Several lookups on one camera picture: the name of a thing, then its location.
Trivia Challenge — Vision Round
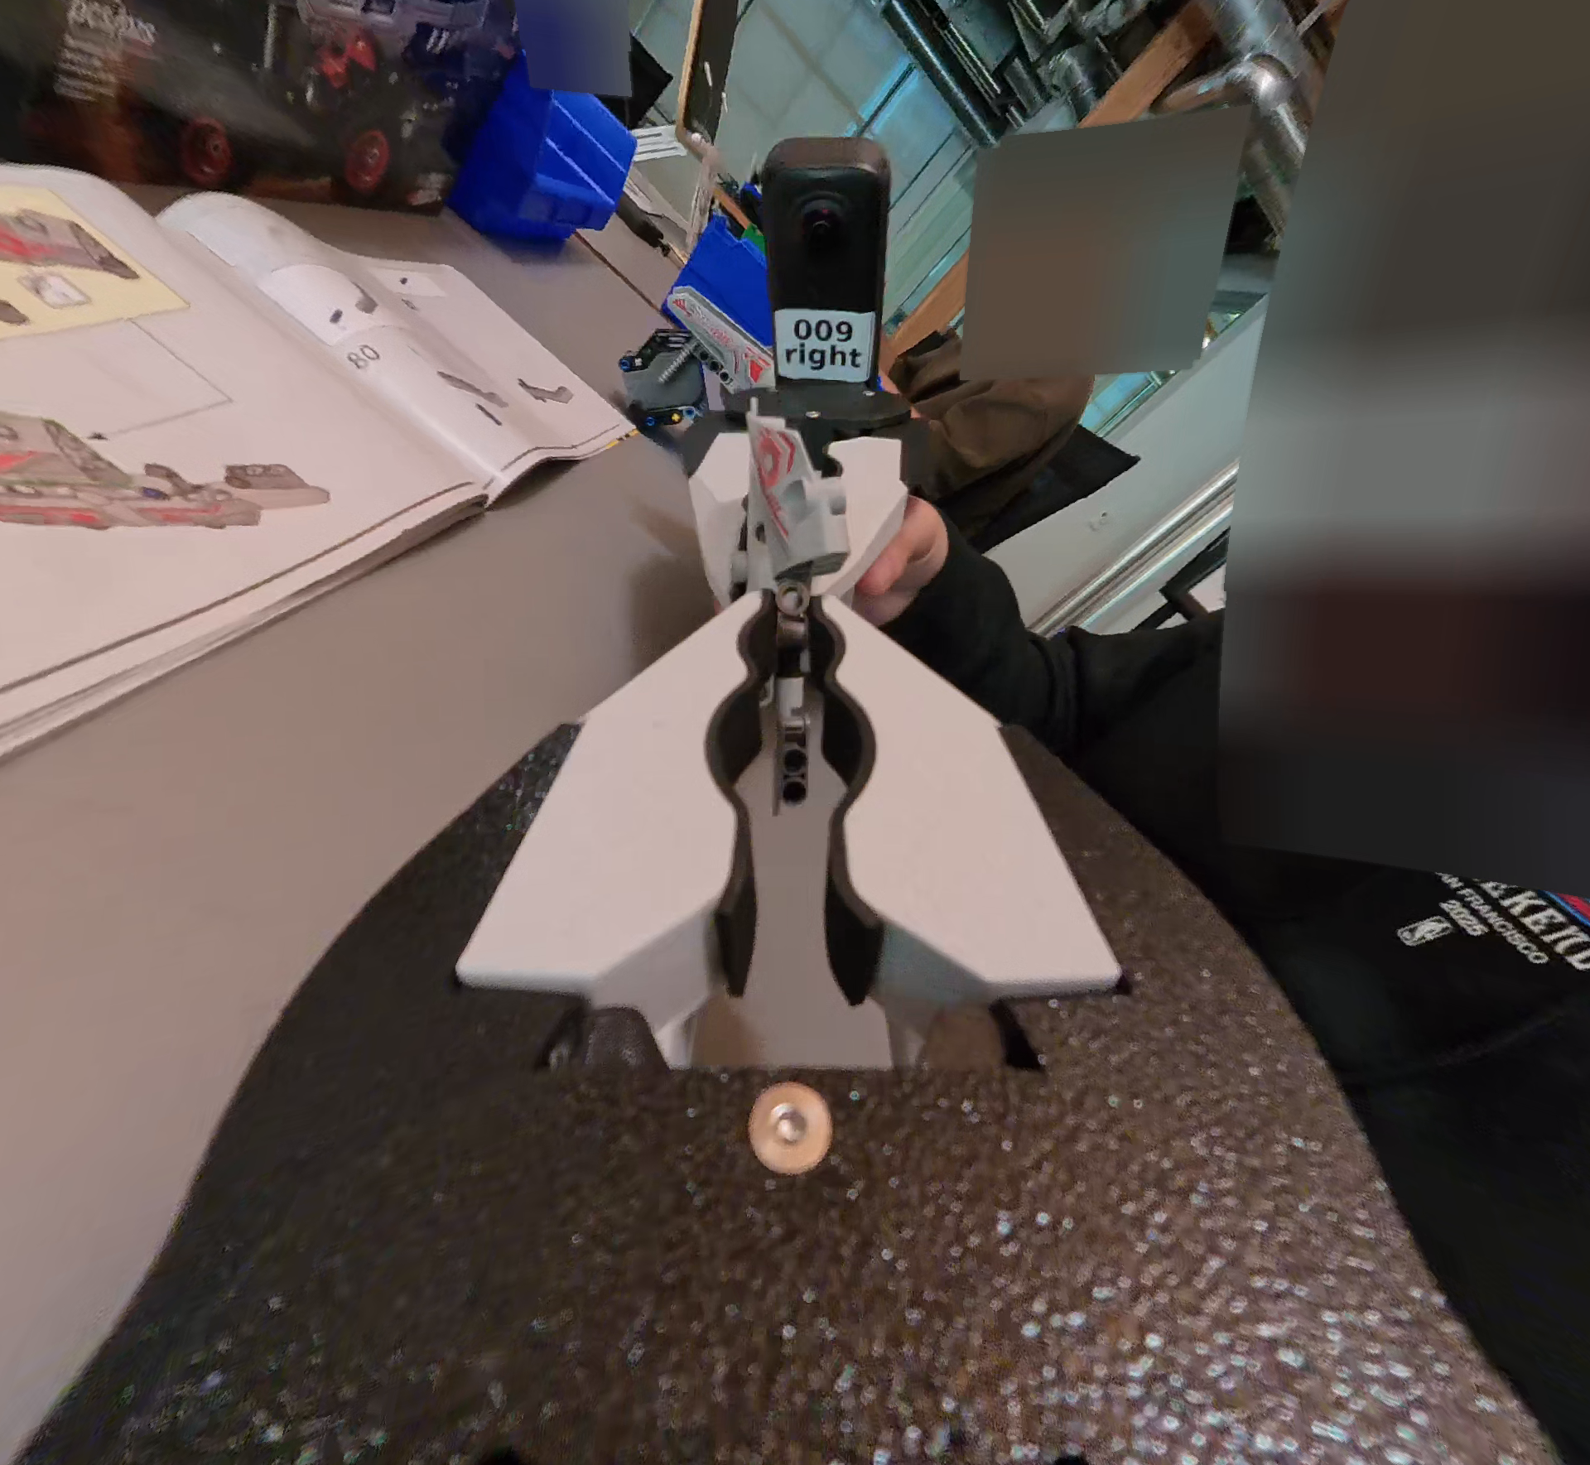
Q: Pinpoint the person's right hand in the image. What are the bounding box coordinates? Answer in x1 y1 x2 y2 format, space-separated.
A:
854 493 951 628

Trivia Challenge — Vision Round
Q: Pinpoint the wooden beam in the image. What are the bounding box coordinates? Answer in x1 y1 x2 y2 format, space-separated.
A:
883 0 1225 367

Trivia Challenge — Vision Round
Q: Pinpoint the blue plastic bin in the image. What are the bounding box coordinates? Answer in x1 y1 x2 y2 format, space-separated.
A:
669 210 775 313

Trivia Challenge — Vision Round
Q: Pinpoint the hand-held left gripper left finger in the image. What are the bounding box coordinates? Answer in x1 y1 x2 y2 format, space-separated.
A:
455 593 764 1065

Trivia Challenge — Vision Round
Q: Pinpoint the person's right forearm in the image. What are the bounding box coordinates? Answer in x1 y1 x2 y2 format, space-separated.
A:
883 514 1083 752

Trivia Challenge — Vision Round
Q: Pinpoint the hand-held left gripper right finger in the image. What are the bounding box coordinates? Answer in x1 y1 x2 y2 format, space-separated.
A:
816 594 1127 1065

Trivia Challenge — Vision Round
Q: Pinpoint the black office chair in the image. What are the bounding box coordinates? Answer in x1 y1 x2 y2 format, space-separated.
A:
978 427 1140 557

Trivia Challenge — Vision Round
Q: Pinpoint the metal rail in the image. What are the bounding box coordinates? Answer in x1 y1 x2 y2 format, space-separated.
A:
1028 459 1242 637

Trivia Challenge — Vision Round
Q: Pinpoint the brick instruction booklet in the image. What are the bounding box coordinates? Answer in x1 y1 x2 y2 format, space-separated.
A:
0 163 636 761

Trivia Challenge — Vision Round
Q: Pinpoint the person's black sweater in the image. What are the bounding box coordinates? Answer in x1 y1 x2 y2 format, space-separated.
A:
1062 614 1590 1465

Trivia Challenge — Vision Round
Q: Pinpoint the small blue bin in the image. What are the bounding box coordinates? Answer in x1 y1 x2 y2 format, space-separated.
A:
444 62 638 244

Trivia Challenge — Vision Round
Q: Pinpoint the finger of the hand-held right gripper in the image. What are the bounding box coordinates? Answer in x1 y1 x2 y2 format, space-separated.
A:
686 437 755 610
827 431 914 602

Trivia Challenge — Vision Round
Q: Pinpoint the long grey brick assembly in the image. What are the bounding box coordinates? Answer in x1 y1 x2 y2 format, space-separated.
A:
732 409 854 607

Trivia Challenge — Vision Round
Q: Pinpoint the blue red brick vehicle model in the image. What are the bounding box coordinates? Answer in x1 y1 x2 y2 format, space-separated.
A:
618 278 778 437

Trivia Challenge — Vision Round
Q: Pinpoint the black toy brick box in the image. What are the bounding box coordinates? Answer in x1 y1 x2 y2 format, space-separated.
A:
0 0 525 213

